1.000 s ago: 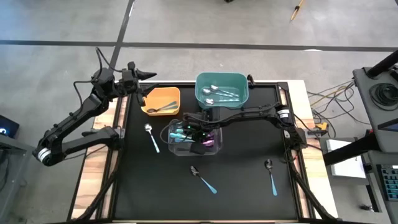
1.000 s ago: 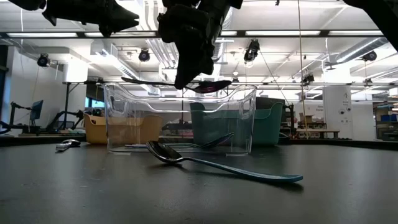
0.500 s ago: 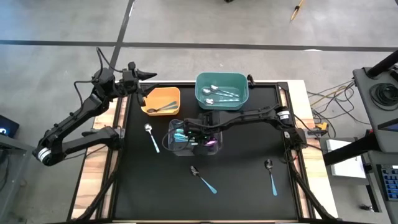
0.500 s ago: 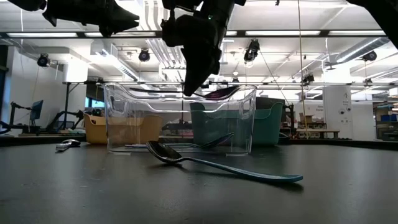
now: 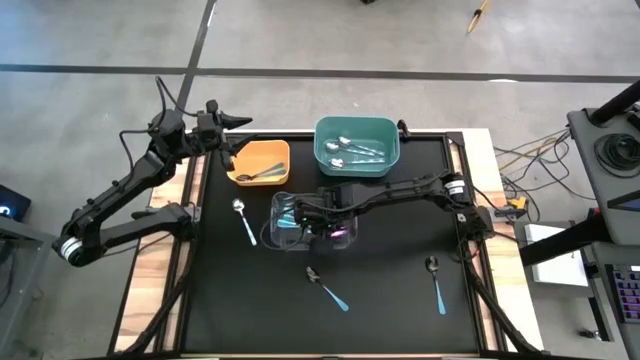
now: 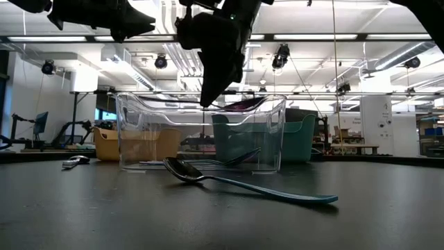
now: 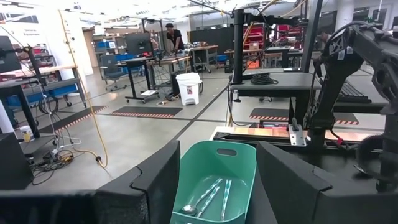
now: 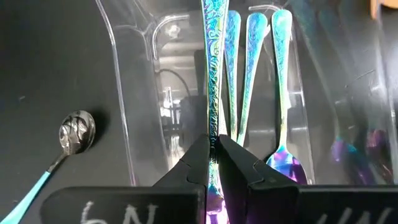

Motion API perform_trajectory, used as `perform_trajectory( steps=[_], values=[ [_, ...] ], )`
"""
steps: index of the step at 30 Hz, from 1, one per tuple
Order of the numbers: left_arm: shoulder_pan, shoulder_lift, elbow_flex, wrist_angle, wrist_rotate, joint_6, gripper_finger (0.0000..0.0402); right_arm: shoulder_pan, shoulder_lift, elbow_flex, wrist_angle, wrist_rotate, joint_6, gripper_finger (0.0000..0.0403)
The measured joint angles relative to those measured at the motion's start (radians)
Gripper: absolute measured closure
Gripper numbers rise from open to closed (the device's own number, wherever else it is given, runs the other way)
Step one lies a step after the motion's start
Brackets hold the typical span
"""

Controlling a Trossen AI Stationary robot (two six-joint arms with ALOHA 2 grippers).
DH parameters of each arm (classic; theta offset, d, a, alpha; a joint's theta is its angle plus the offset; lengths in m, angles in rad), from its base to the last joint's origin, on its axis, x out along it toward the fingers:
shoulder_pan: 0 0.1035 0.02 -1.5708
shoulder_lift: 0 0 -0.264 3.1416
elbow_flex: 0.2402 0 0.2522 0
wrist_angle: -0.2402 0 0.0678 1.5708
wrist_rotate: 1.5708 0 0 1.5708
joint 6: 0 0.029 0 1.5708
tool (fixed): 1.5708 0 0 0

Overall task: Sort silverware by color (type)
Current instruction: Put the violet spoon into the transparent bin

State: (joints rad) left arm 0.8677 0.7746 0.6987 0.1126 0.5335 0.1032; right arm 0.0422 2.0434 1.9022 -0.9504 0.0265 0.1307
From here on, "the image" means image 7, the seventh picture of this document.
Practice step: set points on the wooden top workbench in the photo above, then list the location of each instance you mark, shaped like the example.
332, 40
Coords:
46, 70

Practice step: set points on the white plastic jar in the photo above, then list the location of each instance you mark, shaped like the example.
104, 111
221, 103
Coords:
26, 133

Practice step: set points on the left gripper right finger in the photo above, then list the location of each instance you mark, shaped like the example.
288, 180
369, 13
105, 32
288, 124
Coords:
295, 199

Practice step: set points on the black slanted frame post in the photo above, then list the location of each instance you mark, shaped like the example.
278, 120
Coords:
311, 37

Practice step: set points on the teal plastic bin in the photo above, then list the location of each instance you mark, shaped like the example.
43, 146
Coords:
202, 161

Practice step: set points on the black workbench table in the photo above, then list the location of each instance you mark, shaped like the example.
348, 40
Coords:
273, 84

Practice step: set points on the white trash bin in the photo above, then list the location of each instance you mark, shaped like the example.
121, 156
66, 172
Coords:
188, 88

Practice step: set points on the wooden top metal bench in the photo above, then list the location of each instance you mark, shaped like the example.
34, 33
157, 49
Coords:
203, 48

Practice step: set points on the black flat monitor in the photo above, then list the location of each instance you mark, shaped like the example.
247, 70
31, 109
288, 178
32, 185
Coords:
9, 56

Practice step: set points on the black office chair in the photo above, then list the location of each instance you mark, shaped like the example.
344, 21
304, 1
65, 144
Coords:
110, 67

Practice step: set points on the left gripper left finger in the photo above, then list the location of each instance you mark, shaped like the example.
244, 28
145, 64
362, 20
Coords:
124, 202

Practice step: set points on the black box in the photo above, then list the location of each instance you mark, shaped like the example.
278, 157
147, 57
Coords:
12, 161

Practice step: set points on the black vertical pole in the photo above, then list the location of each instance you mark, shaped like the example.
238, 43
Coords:
238, 46

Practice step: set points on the person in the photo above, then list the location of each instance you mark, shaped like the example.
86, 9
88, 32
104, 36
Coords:
174, 35

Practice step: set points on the grey metal bracket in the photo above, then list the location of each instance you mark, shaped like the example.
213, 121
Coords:
297, 137

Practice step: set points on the dark computer monitor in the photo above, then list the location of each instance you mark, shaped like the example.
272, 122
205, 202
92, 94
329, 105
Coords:
138, 43

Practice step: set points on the red shelving unit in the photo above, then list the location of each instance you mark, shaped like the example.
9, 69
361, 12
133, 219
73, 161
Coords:
256, 32

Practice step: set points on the black striped floor mat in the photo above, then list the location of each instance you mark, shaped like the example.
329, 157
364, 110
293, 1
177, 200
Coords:
267, 113
74, 117
146, 111

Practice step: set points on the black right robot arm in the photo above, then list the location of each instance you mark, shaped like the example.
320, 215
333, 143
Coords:
339, 71

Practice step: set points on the wooden top black desk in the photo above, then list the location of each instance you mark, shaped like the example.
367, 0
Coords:
155, 60

